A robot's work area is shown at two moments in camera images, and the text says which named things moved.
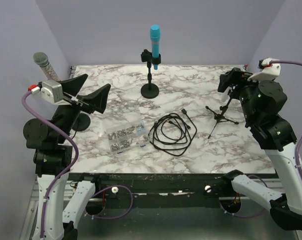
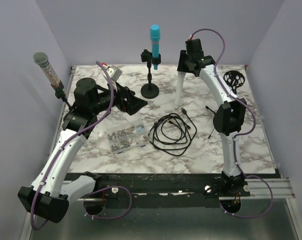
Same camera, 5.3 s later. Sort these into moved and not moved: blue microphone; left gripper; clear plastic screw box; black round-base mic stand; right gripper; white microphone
Moved: left gripper; right gripper; white microphone
Not moved: black round-base mic stand; clear plastic screw box; blue microphone
